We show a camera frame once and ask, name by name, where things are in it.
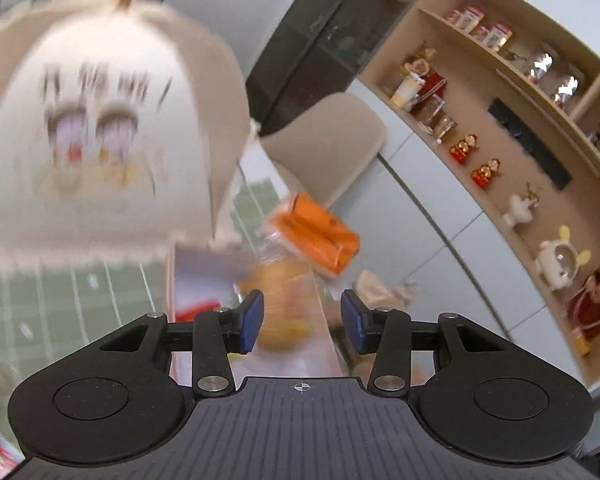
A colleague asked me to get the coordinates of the dark glass cabinet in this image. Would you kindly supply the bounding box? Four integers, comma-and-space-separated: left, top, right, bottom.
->
246, 0, 415, 136

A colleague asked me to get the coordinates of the pink cardboard gift box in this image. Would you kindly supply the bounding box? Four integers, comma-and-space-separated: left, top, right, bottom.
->
166, 244, 342, 385

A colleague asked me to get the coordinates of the brown plush teddy bear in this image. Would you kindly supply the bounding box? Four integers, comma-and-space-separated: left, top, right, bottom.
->
324, 270, 418, 384

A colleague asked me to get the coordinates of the red gold figurine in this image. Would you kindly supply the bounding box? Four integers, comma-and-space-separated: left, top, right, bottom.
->
471, 158, 501, 190
449, 134, 478, 165

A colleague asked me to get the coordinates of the yellow cookie red packet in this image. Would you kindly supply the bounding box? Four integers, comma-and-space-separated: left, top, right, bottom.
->
237, 226, 322, 351

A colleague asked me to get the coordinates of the orange bag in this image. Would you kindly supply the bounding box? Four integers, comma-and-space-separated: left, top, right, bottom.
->
262, 191, 360, 276

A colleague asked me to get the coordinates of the beige chair right back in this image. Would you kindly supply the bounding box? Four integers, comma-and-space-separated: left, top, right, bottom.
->
261, 93, 387, 208

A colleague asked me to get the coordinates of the red gold figurine right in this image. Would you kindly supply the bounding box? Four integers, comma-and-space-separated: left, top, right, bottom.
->
471, 158, 501, 190

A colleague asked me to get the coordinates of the white cartoon food cover tent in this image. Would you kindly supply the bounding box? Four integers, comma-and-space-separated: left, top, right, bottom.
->
0, 0, 250, 273

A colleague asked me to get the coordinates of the wooden wall shelf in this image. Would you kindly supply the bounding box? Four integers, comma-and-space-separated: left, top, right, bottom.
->
361, 0, 600, 388

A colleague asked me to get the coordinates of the red gold figurine left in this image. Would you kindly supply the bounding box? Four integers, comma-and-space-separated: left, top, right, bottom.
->
449, 134, 478, 165

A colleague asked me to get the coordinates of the white rabbit figurine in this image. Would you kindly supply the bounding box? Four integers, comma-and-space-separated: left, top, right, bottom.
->
534, 224, 592, 292

